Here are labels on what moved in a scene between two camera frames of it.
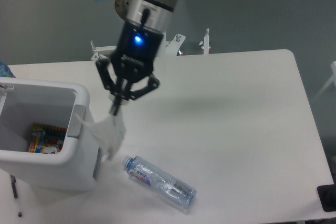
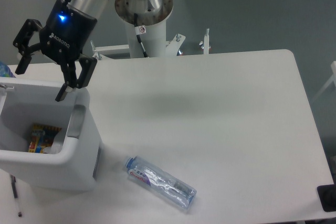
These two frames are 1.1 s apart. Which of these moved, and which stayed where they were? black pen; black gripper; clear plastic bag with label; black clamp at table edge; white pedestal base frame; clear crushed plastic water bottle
Moved: black gripper; clear plastic bag with label
Stayed: clear crushed plastic water bottle; black pen; white pedestal base frame; black clamp at table edge
